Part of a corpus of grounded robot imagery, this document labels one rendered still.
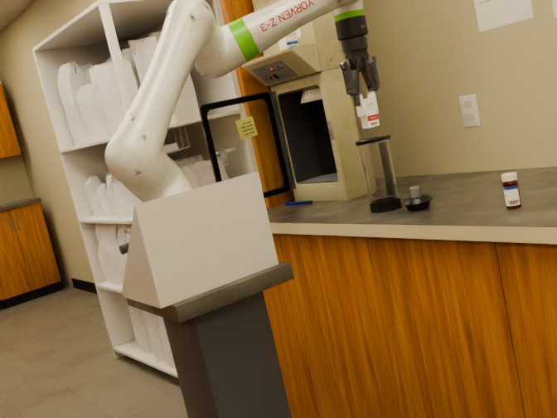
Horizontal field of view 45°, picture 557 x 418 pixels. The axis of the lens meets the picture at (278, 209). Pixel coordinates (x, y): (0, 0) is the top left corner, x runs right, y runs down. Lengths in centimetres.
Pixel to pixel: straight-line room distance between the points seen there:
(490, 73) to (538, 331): 106
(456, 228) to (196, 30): 82
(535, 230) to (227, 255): 70
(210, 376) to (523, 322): 76
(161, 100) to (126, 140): 14
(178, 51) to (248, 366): 80
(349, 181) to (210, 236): 98
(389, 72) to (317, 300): 100
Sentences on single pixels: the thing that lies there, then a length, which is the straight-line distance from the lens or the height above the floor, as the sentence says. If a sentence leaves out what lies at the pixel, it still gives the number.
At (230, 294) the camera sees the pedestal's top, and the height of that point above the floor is 92.
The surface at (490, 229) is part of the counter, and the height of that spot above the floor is 93.
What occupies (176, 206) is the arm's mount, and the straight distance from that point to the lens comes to 151.
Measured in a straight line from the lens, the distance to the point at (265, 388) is 173.
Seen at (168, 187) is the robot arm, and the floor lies 118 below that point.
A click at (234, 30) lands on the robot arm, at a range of 189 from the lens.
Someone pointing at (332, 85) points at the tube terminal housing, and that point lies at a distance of 242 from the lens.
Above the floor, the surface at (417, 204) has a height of 96.
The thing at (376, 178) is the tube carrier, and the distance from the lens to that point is 204.
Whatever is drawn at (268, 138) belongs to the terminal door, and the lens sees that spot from 261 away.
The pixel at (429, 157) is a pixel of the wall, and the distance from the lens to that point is 269.
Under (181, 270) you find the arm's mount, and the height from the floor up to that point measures 101.
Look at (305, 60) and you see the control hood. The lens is 236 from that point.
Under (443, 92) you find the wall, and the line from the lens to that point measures 260.
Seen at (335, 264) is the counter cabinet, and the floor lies 80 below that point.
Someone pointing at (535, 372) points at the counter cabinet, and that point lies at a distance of 177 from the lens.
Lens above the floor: 131
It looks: 8 degrees down
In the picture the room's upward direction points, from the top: 12 degrees counter-clockwise
